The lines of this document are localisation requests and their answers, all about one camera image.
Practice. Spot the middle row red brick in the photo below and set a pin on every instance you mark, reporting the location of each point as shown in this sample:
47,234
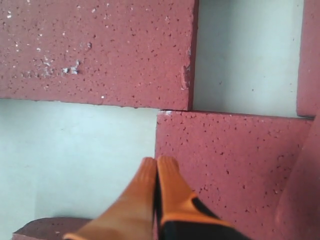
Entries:
237,164

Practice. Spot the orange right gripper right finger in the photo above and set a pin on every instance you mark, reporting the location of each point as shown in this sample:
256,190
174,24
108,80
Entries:
180,213

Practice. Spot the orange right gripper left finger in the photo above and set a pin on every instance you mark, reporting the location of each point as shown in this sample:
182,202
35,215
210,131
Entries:
131,216

